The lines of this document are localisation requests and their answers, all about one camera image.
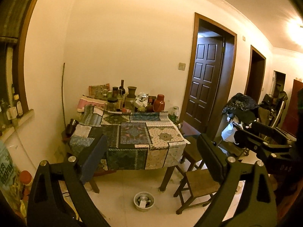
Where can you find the red thermos jug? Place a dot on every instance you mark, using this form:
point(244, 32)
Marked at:
point(159, 103)

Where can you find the clothes rack with garments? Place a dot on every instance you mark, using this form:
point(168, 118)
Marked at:
point(241, 110)

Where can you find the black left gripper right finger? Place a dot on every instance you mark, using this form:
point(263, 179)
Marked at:
point(256, 207)

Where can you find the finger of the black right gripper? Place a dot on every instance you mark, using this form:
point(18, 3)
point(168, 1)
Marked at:
point(269, 127)
point(262, 148)

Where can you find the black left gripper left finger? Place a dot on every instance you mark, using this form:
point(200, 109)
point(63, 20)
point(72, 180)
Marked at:
point(58, 196)

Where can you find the pink patterned box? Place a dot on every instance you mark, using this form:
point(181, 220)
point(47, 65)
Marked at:
point(85, 100)

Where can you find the thin stick against wall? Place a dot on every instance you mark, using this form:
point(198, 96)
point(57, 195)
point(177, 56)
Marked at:
point(62, 94)

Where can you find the patchwork patterned tablecloth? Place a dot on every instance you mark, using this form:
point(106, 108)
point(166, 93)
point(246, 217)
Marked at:
point(135, 141)

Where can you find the glass jar black lid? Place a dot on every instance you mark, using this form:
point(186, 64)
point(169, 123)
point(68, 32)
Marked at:
point(112, 104)

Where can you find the dark wooden door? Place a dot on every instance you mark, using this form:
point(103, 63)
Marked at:
point(204, 81)

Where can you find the dark wine bottle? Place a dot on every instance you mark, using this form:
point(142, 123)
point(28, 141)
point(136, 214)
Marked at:
point(123, 91)

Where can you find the clear glass jar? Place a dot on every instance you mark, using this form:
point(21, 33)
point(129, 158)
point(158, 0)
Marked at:
point(174, 114)

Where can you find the wall light switch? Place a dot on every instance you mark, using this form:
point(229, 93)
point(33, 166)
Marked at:
point(181, 66)

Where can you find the white plastic bag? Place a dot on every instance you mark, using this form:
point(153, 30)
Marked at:
point(228, 133)

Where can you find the brown ceramic vase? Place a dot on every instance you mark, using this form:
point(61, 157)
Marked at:
point(131, 92)

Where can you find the white plastic trash bin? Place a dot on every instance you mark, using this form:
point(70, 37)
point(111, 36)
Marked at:
point(143, 201)

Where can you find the white topped bottle on sill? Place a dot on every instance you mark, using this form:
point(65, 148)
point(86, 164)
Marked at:
point(18, 106)

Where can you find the small wooden stool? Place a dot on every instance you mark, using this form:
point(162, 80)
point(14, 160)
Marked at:
point(195, 184)

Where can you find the bamboo window blind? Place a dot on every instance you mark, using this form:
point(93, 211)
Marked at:
point(13, 13)

